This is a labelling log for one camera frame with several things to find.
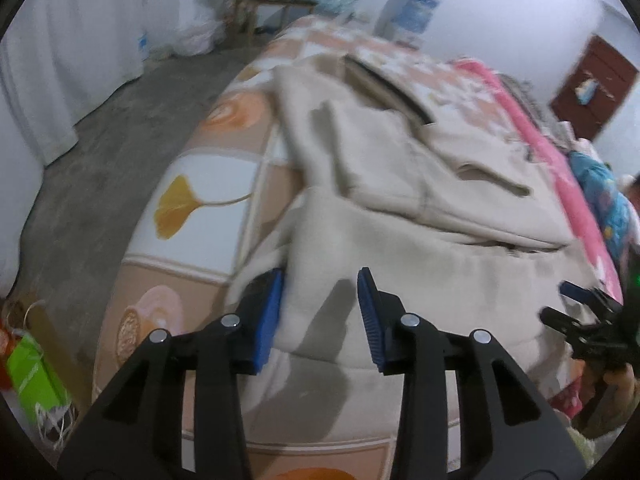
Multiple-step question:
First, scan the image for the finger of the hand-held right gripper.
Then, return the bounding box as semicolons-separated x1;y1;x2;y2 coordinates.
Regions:
559;281;623;313
539;306;601;346

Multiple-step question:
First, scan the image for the pink floral blanket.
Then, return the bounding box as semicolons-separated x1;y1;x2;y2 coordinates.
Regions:
447;57;623;301

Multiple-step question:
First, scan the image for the orange checked bed sheet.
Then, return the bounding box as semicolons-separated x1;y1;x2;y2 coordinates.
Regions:
92;12;571;480

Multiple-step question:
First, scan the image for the red bag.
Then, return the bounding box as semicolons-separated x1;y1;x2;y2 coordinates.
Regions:
0;317;16;391

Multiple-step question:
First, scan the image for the hanging cloth on door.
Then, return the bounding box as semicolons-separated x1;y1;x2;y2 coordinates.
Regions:
574;77;601;106

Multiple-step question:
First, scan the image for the white curtain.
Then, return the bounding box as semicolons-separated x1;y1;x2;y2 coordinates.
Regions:
0;0;151;166

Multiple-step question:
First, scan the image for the person's right hand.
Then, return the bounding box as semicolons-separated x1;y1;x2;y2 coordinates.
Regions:
585;362;640;436

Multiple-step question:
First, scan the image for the white plastic bag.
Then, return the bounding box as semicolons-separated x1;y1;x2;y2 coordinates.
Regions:
172;12;226;56

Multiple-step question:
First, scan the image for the brown door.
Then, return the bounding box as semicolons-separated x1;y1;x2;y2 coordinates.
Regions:
550;35;640;141

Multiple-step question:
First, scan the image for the green bag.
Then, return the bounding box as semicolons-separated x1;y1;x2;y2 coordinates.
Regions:
5;332;73;413

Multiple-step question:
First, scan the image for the cream zip jacket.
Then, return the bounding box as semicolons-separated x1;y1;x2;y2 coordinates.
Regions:
225;52;618;401

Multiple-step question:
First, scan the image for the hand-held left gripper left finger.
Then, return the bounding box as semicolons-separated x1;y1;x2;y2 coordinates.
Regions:
57;267;287;480

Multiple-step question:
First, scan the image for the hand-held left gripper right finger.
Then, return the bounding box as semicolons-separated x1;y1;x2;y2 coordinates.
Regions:
356;266;587;480

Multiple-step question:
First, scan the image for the grey-green pillow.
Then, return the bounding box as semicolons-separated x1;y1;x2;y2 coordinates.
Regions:
500;74;571;151

